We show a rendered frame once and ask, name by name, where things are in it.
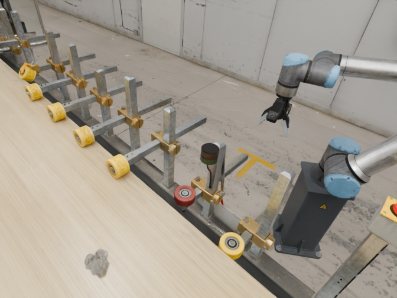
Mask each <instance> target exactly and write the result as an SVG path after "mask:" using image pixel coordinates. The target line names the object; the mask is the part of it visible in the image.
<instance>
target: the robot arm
mask: <svg viewBox="0 0 397 298"><path fill-rule="evenodd" d="M338 76H347V77H356V78H362V79H372V80H381V81H387V82H397V60H389V59H377V58H370V57H359V56H347V55H343V54H335V53H333V52H331V51H329V50H323V51H320V52H318V53H317V54H316V55H315V56H314V58H313V60H309V58H308V56H307V55H305V54H301V53H290V54H287V55H286V56H285V58H284V62H283V63H282V68H281V72H280V75H279V79H278V81H277V82H276V84H277V85H276V89H275V91H276V96H277V97H279V98H277V99H276V100H275V102H274V103H273V105H272V106H271V107H269V108H267V109H266V110H264V112H263V114H262V115H261V117H260V119H259V122H258V125H259V124H261V123H262V122H263V121H264V120H267V121H269V122H272V123H276V121H277V120H279V119H283V121H282V122H281V126H282V127H283V132H284V135H285V137H286V138H287V136H288V134H289V129H290V127H291V123H290V122H289V116H288V115H289V113H290V110H291V107H292V104H291V103H289V102H290V99H292V97H294V96H295V95H296V93H297V90H298V87H299V85H300V82H303V83H308V84H311V85H316V86H321V87H324V88H333V87H334V85H335V83H336V81H337V78H338ZM289 105H290V106H289ZM287 112H288V113H287ZM360 150H361V147H360V145H359V144H358V143H357V142H355V141H353V140H351V139H349V138H346V137H334V138H332V139H331V141H330V142H329V144H328V146H327V148H326V150H325V152H324V154H323V156H322V158H321V160H320V162H319V163H318V164H317V165H316V166H314V167H313V168H312V170H311V172H310V176H311V179H312V180H313V182H314V183H315V184H317V185H318V186H320V187H322V188H323V189H326V190H327V191H328V192H329V193H330V194H331V195H333V196H337V197H339V198H351V197H354V196H356V195H357V194H358V193H359V192H360V186H361V185H363V184H365V183H367V182H370V178H371V176H372V175H374V174H376V173H378V172H380V171H383V170H385V169H387V168H389V167H392V166H394V165H396V164H397V134H395V135H393V136H391V137H389V138H388V139H386V140H384V141H382V142H380V143H378V144H376V145H374V146H373V147H371V148H369V149H367V150H365V151H363V152H362V153H360Z"/></svg>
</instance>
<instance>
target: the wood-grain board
mask: <svg viewBox="0 0 397 298"><path fill-rule="evenodd" d="M26 85H29V83H28V82H26V81H25V80H24V79H21V78H20V77H19V75H18V74H17V73H16V72H15V71H14V70H12V69H11V68H10V67H9V66H8V65H7V64H6V63H4V62H3V61H2V60H1V59H0V298H276V297H275V296H274V295H273V294H272V293H271V292H269V291H268V290H267V289H266V288H264V286H263V285H261V284H260V283H259V282H258V281H257V280H255V279H254V278H253V277H252V276H251V275H250V274H249V273H247V272H246V271H245V270H244V269H243V268H242V267H241V266H239V265H238V264H237V263H236V262H234V261H233V260H232V259H231V258H230V257H229V256H228V255H227V254H225V253H224V252H223V251H222V250H221V249H220V248H219V247H217V246H216V245H215V244H214V243H212V242H211V240H209V239H208V238H207V237H206V236H205V235H203V234H202V233H201V232H200V231H199V230H198V229H197V228H195V227H194V226H193V225H192V224H191V223H189V221H187V220H186V219H185V218H184V217H182V216H181V215H180V214H179V213H178V212H177V211H176V210H175V209H173V208H172V207H171V206H170V205H169V204H168V203H167V202H165V201H164V200H163V199H162V198H160V197H159V196H158V195H157V194H156V193H155V192H154V191H153V190H151V189H150V188H149V187H148V186H147V185H146V184H145V183H143V182H142V181H141V180H140V179H138V178H137V177H136V176H135V175H134V174H133V173H132V172H130V171H129V172H128V173H126V174H124V175H123V176H121V177H120V178H118V179H116V178H114V177H113V176H112V175H111V174H110V172H109V170H108V168H107V166H106V161H107V160H108V159H110V158H112V157H113V156H112V155H111V154H110V153H108V152H107V151H106V150H105V149H104V148H103V147H102V146H101V145H99V144H98V143H97V142H96V141H94V142H93V143H91V144H89V145H87V146H84V147H81V146H79V144H78V143H77V141H76V139H75V137H74V135H73V131H74V130H75V129H78V128H79V127H78V126H77V125H76V124H75V123H74V122H73V121H72V120H71V119H69V118H68V117H67V116H66V118H64V119H61V120H59V121H56V122H54V121H53V120H52V119H51V118H50V116H49V114H48V112H47V106H48V105H51V104H52V103H51V102H50V101H48V100H47V99H46V98H45V97H42V98H40V99H37V100H34V101H31V100H30V99H29V97H28V96H27V94H26V92H25V89H24V86H26ZM100 248H101V249H103V250H107V251H108V257H107V261H108V262H109V267H108V269H107V271H106V274H105V275H102V276H100V277H98V276H96V275H92V274H91V271H90V270H88V269H87V270H86V267H85V264H84V261H85V259H86V256H87V255H88V254H95V252H96V251H97V250H98V249H100Z"/></svg>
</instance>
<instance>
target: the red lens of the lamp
mask: <svg viewBox="0 0 397 298"><path fill-rule="evenodd" d="M202 146H203V145H202ZM202 146H201V155H202V157H204V158H206V159H208V160H213V159H215V158H217V157H218V155H219V150H218V152H217V153H215V154H207V153H205V152H204V151H203V149H202ZM218 149H219V147H218Z"/></svg>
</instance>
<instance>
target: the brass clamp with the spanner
mask: <svg viewBox="0 0 397 298"><path fill-rule="evenodd" d="M199 177H200V181H199V182H197V181H196V180H195V179H196V178H195V179H193V180H192V181H191V187H192V188H193V189H195V188H197V187H198V188H199V189H200V190H201V191H202V196H201V197H202V198H203V199H204V200H205V201H207V202H208V203H209V204H214V205H218V204H219V203H220V202H221V201H222V199H223V195H222V194H221V193H220V190H219V189H217V191H215V192H214V193H213V194H211V193H209V192H208V191H207V190H206V182H207V180H205V179H204V178H202V177H201V176H200V175H199Z"/></svg>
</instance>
